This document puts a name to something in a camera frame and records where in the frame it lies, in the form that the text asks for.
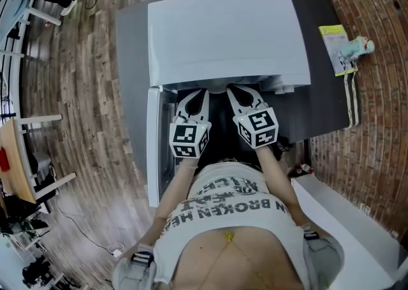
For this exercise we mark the red capped small bottle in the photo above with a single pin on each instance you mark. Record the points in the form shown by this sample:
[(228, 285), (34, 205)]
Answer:
[(301, 169)]

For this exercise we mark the white microwave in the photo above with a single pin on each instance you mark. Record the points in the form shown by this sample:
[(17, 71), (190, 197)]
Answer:
[(223, 33)]

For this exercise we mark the person's right forearm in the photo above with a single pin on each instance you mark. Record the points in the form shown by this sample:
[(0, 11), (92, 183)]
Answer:
[(280, 183)]

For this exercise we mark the dark table with white legs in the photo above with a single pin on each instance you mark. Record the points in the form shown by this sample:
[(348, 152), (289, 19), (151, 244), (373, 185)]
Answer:
[(325, 97)]

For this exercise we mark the wooden desk with white legs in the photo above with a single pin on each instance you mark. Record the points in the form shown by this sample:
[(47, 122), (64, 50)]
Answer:
[(16, 161)]

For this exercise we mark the person's left forearm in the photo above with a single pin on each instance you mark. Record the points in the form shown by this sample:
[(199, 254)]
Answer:
[(169, 199)]

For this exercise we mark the white frame desk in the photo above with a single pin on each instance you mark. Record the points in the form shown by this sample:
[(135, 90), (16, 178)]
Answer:
[(19, 11)]

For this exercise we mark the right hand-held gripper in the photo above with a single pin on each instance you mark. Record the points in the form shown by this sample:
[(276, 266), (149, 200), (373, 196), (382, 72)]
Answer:
[(259, 126)]

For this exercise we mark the black trousers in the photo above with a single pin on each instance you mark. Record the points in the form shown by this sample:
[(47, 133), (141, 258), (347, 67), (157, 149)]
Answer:
[(242, 162)]

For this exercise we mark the white printed t-shirt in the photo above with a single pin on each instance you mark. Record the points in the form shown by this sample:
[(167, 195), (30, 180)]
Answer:
[(229, 215)]

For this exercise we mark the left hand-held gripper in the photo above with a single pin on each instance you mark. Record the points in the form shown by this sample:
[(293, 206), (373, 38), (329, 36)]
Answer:
[(185, 137)]

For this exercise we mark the yellow-green booklet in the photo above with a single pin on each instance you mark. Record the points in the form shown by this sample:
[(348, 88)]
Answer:
[(331, 46)]

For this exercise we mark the red item on desk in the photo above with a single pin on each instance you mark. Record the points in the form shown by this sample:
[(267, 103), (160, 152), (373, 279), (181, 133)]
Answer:
[(4, 159)]

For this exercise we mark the pale green plush toy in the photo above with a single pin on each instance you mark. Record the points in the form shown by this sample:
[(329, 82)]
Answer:
[(358, 47)]

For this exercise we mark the white low cabinet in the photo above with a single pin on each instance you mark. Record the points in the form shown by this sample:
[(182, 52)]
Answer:
[(350, 237)]

